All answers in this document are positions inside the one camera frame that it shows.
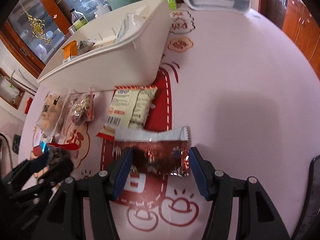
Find red snack bag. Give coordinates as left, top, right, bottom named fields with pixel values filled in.
left=69, top=92, right=94, bottom=126

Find cream Lipo biscuit packet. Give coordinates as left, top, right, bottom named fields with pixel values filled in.
left=97, top=85, right=158, bottom=141

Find dark red foil snack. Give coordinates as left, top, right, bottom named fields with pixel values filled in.
left=112, top=127, right=189, bottom=177

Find orange white snack bar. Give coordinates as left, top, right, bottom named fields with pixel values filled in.
left=62, top=40, right=78, bottom=63

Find large white blue snack bag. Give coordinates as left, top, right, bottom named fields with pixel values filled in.
left=116, top=13, right=145, bottom=42

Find blue white candy packet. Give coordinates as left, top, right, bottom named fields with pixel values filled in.
left=39, top=141, right=49, bottom=153

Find black smartphone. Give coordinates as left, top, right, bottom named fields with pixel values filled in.
left=291, top=156, right=320, bottom=239

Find yellow crackers clear bag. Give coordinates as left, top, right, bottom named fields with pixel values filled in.
left=36, top=93, right=69, bottom=139

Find white plastic storage bin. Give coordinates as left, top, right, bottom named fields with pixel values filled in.
left=37, top=0, right=171, bottom=93

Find glass bottle green label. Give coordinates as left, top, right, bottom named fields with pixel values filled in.
left=70, top=8, right=88, bottom=30

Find wooden cabinet wall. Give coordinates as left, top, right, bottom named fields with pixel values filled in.
left=258, top=0, right=319, bottom=75

